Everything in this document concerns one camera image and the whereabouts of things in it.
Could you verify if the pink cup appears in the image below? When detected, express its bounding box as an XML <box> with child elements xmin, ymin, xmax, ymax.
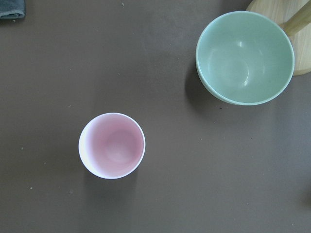
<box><xmin>78</xmin><ymin>113</ymin><xmax>146</xmax><ymax>179</ymax></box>

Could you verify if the green bowl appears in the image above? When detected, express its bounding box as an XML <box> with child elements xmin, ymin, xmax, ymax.
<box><xmin>195</xmin><ymin>11</ymin><xmax>294</xmax><ymax>106</ymax></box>

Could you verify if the wooden cup tree stand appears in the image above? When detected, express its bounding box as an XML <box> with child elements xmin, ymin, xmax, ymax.
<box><xmin>246</xmin><ymin>0</ymin><xmax>311</xmax><ymax>76</ymax></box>

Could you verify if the grey folded cloth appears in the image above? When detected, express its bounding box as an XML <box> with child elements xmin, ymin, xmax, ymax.
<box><xmin>0</xmin><ymin>0</ymin><xmax>25</xmax><ymax>19</ymax></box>

